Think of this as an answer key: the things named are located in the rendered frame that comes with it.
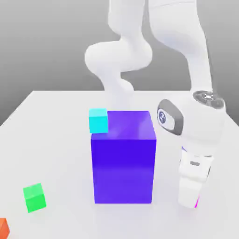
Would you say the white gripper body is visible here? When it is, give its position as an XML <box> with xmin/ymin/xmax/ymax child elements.
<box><xmin>177</xmin><ymin>174</ymin><xmax>203</xmax><ymax>209</ymax></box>

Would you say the small cyan cube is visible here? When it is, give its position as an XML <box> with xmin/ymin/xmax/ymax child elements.
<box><xmin>88</xmin><ymin>108</ymin><xmax>109</xmax><ymax>134</ymax></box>

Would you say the small green cube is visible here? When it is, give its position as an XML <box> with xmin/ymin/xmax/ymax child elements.
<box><xmin>23</xmin><ymin>183</ymin><xmax>47</xmax><ymax>213</ymax></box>

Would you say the small orange cube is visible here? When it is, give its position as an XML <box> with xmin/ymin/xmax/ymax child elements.
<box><xmin>0</xmin><ymin>218</ymin><xmax>11</xmax><ymax>239</ymax></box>

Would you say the large purple box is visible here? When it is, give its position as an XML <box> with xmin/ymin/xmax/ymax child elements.
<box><xmin>91</xmin><ymin>111</ymin><xmax>157</xmax><ymax>204</ymax></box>

